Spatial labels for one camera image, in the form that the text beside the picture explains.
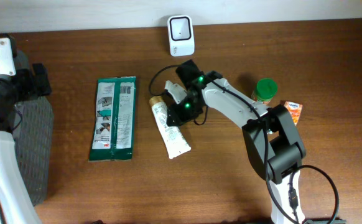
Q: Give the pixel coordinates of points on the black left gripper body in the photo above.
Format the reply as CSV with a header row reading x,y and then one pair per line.
x,y
27,86

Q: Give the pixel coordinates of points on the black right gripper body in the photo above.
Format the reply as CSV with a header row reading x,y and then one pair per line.
x,y
190,107

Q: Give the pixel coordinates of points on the white tube tan cap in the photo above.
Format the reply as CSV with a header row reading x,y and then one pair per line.
x,y
173,139

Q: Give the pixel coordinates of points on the green lid jar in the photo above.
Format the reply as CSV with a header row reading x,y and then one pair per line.
x,y
264,91

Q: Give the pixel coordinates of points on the green white package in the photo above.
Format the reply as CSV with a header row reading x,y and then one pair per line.
x,y
113,138

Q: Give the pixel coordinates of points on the orange small packet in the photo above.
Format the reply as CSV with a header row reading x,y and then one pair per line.
x,y
295,110

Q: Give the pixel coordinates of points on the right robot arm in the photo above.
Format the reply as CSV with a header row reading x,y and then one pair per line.
x,y
274,146

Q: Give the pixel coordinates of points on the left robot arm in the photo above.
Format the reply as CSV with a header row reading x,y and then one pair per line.
x,y
15,203

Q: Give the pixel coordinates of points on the grey plastic basket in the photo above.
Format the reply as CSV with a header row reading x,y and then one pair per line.
x,y
33,140

